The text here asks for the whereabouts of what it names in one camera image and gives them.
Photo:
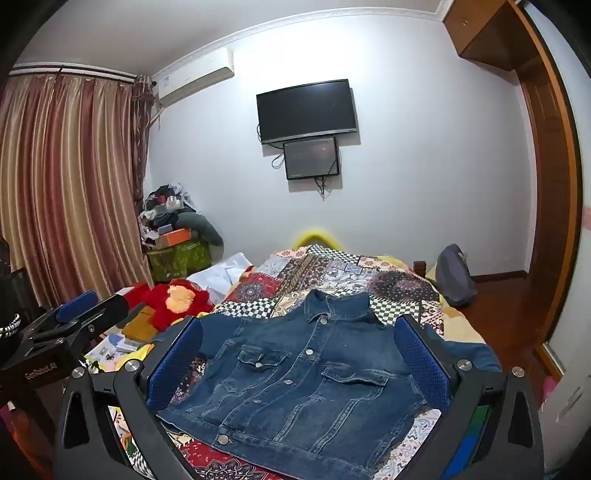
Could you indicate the green patterned box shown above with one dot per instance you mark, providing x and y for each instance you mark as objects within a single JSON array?
[{"x": 178, "y": 261}]

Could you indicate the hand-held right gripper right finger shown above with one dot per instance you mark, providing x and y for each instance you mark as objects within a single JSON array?
[{"x": 422, "y": 364}]

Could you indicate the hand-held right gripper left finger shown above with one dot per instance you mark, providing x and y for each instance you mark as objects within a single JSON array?
[{"x": 178, "y": 364}]

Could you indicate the small black wall monitor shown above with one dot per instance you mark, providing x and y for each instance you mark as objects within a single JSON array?
[{"x": 311, "y": 158}]

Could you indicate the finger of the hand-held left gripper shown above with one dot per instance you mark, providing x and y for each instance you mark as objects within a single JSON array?
[
  {"x": 76, "y": 308},
  {"x": 104, "y": 314}
]

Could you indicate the pink cloth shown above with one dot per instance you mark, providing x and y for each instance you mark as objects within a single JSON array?
[{"x": 549, "y": 387}]

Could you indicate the white cloth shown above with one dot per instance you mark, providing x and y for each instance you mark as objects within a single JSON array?
[{"x": 217, "y": 274}]

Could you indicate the blue denim jacket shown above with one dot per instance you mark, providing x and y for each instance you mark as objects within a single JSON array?
[{"x": 300, "y": 369}]

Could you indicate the striped brown curtain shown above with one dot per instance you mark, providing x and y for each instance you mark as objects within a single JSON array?
[{"x": 64, "y": 184}]

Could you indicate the patchwork printed blanket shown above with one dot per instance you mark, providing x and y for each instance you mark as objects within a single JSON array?
[{"x": 323, "y": 272}]

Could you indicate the wooden bedpost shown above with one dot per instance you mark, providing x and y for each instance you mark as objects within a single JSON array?
[{"x": 419, "y": 267}]

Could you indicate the white curtain rail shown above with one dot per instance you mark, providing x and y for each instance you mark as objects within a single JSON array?
[{"x": 69, "y": 71}]

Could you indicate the orange box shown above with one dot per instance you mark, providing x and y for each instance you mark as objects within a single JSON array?
[{"x": 174, "y": 237}]

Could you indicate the cream bed sheet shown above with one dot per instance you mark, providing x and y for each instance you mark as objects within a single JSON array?
[{"x": 461, "y": 323}]

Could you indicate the white air conditioner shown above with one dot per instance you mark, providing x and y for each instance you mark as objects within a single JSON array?
[{"x": 196, "y": 76}]

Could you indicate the pile of clothes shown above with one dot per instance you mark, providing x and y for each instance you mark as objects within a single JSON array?
[{"x": 173, "y": 210}]

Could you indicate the large black wall television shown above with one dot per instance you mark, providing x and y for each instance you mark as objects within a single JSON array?
[{"x": 307, "y": 110}]

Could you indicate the red plush toy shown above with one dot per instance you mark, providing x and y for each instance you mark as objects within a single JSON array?
[{"x": 178, "y": 300}]

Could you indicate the grey backpack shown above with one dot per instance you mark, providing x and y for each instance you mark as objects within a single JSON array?
[{"x": 455, "y": 277}]

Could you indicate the yellow headboard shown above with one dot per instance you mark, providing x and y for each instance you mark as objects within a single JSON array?
[{"x": 316, "y": 234}]

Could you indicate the wooden overhead cabinet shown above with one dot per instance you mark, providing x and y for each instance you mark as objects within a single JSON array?
[{"x": 485, "y": 32}]

